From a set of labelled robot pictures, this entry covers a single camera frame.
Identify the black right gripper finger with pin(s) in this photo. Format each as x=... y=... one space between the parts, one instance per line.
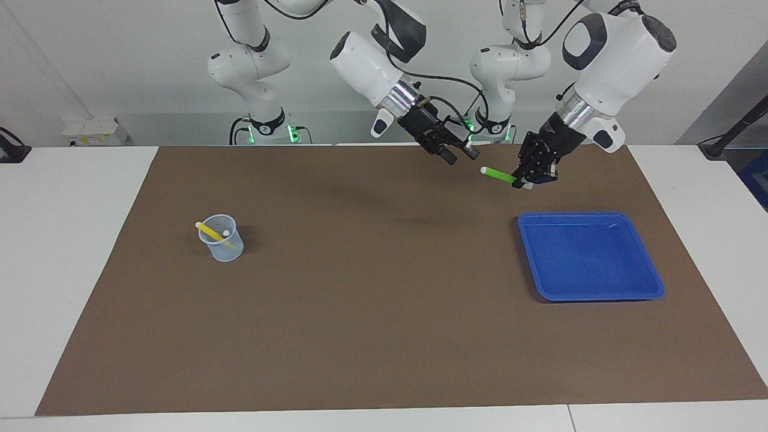
x=445 y=154
x=465 y=147

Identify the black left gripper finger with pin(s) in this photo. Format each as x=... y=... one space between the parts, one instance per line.
x=547 y=175
x=523 y=174

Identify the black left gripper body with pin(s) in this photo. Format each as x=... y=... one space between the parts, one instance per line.
x=555 y=144

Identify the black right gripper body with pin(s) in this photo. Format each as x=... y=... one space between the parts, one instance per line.
x=426 y=129

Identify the green pen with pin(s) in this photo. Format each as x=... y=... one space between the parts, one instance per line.
x=498 y=174

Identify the yellow pen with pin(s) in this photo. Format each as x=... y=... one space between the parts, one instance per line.
x=209 y=229

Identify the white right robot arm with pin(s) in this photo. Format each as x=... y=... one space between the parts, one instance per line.
x=366 y=66

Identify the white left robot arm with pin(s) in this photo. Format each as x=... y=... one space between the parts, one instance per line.
x=612 y=60

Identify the blue plastic tray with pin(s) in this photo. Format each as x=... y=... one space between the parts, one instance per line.
x=588 y=258

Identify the black stand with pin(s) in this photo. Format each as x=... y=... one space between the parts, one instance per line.
x=717 y=146

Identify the brown table mat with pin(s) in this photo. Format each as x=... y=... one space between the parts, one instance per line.
x=384 y=330

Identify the blue box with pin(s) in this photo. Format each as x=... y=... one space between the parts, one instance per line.
x=757 y=180

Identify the translucent plastic cup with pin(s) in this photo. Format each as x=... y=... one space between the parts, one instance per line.
x=225 y=252

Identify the black table clamp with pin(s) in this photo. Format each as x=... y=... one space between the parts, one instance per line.
x=12 y=153

